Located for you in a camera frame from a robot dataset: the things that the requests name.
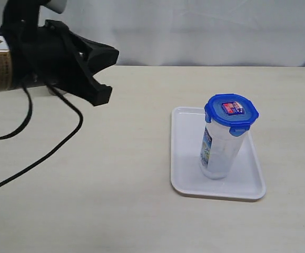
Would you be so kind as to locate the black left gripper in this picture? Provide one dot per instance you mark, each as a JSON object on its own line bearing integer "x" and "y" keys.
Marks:
{"x": 63, "y": 59}

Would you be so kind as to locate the blue clip-lock lid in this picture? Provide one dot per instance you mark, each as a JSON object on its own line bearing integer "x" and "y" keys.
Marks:
{"x": 231, "y": 110}

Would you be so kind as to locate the clear plastic tall container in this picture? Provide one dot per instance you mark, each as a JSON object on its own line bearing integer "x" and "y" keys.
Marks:
{"x": 218, "y": 150}

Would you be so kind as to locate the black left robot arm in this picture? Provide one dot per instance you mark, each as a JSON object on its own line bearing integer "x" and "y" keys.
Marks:
{"x": 6, "y": 65}

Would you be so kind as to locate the white backdrop curtain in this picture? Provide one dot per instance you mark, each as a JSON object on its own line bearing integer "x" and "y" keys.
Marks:
{"x": 192, "y": 33}

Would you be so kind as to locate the white rectangular tray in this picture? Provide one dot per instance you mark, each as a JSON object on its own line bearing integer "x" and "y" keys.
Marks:
{"x": 244, "y": 182}

